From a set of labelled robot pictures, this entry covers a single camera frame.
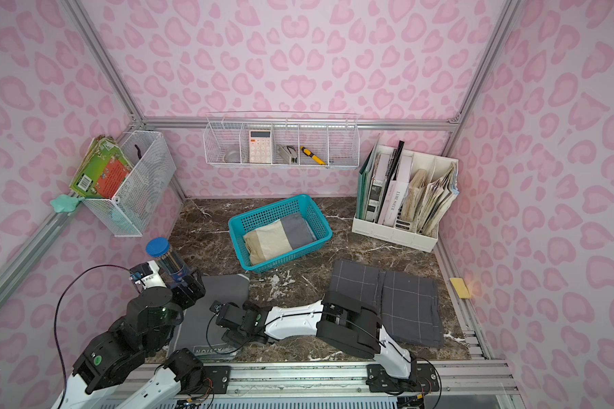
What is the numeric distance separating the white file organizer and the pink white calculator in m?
0.37

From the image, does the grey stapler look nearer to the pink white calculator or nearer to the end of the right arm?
the pink white calculator

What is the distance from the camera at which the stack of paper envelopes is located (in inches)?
35.4

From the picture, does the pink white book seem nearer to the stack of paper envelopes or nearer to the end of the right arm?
the stack of paper envelopes

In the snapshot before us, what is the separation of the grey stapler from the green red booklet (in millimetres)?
511

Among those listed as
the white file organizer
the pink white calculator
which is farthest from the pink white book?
the pink white calculator

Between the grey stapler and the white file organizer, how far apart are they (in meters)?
0.24

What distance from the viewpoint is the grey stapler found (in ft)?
3.02

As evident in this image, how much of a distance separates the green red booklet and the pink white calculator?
0.40m

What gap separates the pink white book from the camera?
0.88 meters

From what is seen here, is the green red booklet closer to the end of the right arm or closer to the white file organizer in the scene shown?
the end of the right arm

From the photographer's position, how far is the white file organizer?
0.91m
